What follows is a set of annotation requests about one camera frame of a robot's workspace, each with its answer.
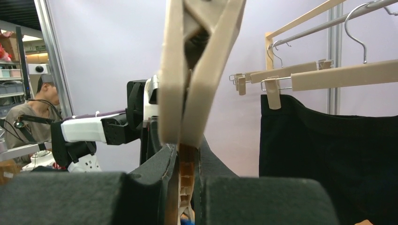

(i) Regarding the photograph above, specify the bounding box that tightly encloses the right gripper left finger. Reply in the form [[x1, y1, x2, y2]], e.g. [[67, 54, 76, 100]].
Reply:
[[0, 145, 177, 225]]

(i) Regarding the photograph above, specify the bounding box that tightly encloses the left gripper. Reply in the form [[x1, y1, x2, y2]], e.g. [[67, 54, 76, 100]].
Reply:
[[126, 80, 161, 164]]

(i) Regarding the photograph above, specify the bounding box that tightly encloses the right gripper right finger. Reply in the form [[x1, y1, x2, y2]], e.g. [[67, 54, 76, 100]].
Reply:
[[193, 140, 339, 225]]

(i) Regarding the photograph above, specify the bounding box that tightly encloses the beige clip hanger blue underwear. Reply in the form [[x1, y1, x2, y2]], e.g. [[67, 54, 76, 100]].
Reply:
[[157, 0, 246, 221]]

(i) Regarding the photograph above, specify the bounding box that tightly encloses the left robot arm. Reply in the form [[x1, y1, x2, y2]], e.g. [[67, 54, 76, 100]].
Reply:
[[14, 76, 161, 172]]

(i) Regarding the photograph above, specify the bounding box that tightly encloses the empty beige clip hanger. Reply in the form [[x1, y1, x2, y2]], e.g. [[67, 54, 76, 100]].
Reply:
[[229, 39, 283, 96]]

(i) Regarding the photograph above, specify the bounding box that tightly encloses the beige clip hanger black underwear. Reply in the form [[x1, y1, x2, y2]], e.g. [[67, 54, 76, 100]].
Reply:
[[260, 1, 398, 110]]

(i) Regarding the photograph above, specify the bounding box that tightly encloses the seated person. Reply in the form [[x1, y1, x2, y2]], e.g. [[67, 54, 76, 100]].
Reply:
[[4, 77, 61, 149]]

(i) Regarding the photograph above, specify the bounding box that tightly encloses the wooden clothes rack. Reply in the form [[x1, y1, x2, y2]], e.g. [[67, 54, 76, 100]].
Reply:
[[265, 0, 398, 69]]

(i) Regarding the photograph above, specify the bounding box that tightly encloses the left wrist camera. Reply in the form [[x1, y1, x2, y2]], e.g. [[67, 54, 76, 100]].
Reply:
[[143, 75, 159, 121]]

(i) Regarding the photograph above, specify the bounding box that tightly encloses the aluminium frame post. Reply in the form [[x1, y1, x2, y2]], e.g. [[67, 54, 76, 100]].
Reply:
[[34, 0, 73, 117]]

